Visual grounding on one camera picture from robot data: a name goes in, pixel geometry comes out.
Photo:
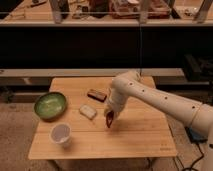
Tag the red chili pepper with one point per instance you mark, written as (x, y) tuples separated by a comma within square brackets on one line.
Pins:
[(109, 118)]

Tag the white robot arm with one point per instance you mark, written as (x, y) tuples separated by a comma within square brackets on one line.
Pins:
[(194, 114)]

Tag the dark blue box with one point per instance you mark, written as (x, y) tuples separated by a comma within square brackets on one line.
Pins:
[(194, 137)]

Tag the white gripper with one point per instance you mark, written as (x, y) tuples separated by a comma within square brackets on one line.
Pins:
[(116, 102)]

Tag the green bowl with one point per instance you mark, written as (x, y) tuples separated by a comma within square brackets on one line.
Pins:
[(50, 105)]

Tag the long wooden shelf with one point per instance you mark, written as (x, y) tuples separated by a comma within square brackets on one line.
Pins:
[(18, 77)]

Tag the dark brown rectangular block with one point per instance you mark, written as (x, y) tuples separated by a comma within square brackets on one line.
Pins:
[(94, 94)]

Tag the wooden table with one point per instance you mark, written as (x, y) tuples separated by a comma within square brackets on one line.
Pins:
[(140, 132)]

